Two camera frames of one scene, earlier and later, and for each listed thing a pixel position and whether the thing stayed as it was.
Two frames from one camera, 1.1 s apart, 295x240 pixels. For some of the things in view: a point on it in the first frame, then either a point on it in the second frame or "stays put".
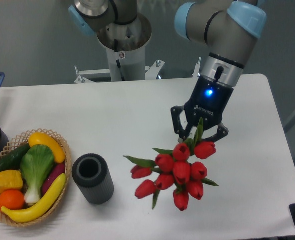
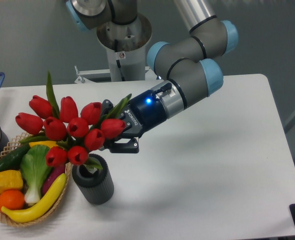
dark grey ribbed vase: x=91 y=172 stays put
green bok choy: x=35 y=163 stays put
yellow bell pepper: x=7 y=180 stays put
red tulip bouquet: x=174 y=169 -> x=68 y=133
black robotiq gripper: x=208 y=101 -> x=143 y=113
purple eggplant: x=59 y=168 stays put
